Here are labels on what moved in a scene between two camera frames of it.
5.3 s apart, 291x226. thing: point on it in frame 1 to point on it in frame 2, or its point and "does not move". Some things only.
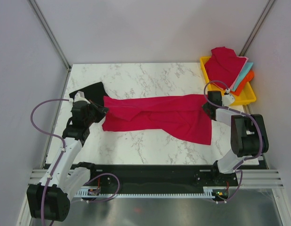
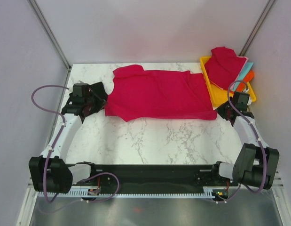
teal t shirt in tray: [242, 75] does not move
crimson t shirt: [183, 117] to [176, 94]
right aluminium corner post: [256, 28] does not move
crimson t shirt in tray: [224, 66] does not move
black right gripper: [205, 106] to [220, 110]
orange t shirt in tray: [238, 91] does not move
